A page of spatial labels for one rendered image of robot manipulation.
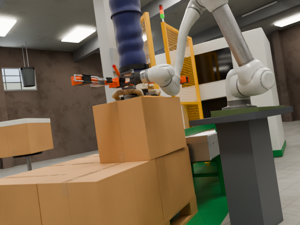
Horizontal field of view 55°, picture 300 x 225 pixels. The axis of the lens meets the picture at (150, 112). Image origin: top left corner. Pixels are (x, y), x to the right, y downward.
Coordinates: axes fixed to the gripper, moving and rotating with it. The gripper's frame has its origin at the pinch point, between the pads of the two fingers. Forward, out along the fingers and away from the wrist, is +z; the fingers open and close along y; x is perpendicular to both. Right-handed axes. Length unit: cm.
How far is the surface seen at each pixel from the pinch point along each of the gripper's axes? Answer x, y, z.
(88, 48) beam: 650, -262, 540
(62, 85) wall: 636, -149, 672
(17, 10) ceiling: 313, -286, 472
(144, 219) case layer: -20, 83, -21
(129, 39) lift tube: 17.6, -32.4, -4.3
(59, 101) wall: 620, -93, 678
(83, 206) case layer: -57, 64, -11
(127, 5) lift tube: 17, -57, -6
